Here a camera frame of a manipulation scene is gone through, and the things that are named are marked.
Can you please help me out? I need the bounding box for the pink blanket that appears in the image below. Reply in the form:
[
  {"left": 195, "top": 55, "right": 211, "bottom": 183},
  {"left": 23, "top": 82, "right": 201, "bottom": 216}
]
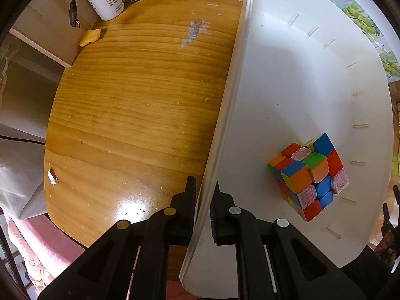
[{"left": 8, "top": 215, "right": 86, "bottom": 291}]

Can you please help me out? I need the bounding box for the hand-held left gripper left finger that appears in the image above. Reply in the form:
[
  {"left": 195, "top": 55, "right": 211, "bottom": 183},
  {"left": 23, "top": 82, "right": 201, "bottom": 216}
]
[{"left": 37, "top": 176, "right": 197, "bottom": 300}]

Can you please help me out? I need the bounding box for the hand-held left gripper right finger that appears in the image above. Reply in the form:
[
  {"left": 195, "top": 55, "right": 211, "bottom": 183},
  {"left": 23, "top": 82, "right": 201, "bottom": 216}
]
[{"left": 211, "top": 180, "right": 367, "bottom": 300}]

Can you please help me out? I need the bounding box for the wooden side panel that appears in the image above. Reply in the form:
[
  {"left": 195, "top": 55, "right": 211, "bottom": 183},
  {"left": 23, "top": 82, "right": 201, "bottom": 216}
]
[{"left": 9, "top": 0, "right": 101, "bottom": 68}]

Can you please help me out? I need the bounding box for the multicoloured puzzle cube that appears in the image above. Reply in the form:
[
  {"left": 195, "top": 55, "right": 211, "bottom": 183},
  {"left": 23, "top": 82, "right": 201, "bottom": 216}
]
[{"left": 268, "top": 133, "right": 350, "bottom": 223}]

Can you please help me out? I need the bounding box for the black usb cable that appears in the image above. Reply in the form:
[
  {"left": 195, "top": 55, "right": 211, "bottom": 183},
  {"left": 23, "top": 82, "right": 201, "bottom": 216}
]
[{"left": 69, "top": 0, "right": 82, "bottom": 29}]

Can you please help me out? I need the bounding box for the white plastic bin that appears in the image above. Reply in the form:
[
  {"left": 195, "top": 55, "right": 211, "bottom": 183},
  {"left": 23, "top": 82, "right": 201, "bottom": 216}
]
[{"left": 179, "top": 0, "right": 394, "bottom": 299}]

